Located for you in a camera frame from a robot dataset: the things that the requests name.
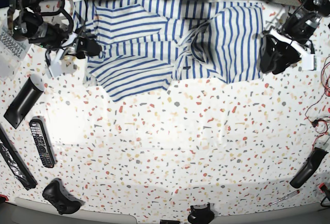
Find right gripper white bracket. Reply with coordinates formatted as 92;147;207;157
45;33;102;77

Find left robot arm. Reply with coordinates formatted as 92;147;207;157
260;0;329;75

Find red tipped screwdriver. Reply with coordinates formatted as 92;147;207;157
268;189;300;206

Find red and black wires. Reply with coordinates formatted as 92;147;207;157
304;56;330;134

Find black TV remote control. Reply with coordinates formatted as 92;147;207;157
29;118;56;168

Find black handle right side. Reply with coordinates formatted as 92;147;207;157
290;148;328;189

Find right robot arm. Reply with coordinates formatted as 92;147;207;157
7;0;101;77

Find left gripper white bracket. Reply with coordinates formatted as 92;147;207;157
260;29;316;74

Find clear plastic screw box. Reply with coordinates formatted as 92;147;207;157
0;23;30;81

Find blue white striped t-shirt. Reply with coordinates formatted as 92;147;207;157
73;0;263;102

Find long black wrapped bar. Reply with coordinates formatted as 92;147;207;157
1;127;37;190

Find black game controller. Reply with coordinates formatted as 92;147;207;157
42;180;81;215

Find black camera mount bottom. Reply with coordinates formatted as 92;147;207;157
187;203;215;224

